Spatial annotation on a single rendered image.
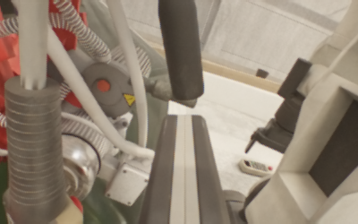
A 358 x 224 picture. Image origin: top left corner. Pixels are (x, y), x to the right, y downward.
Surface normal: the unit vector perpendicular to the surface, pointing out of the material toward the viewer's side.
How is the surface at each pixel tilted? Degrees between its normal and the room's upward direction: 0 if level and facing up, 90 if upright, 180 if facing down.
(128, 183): 82
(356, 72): 90
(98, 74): 90
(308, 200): 11
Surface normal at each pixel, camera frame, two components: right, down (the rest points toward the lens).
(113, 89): -0.03, 0.48
